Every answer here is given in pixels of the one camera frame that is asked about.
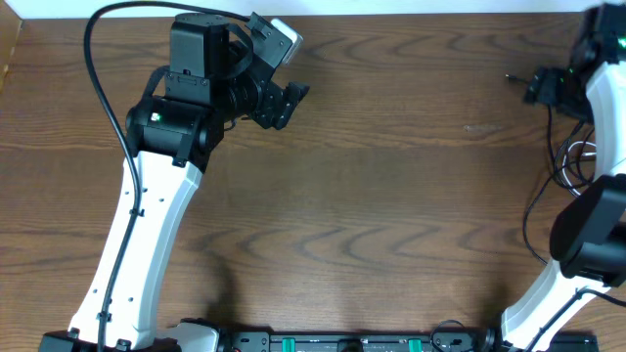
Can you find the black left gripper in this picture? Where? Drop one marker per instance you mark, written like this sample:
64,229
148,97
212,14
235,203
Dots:
275,105

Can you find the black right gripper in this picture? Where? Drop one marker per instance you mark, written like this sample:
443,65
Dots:
542,85

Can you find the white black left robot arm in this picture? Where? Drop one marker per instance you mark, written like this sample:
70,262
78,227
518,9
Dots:
220,69

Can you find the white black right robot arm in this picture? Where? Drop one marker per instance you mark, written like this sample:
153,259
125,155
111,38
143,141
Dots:
587,240

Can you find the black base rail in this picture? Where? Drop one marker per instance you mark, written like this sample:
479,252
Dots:
357,342

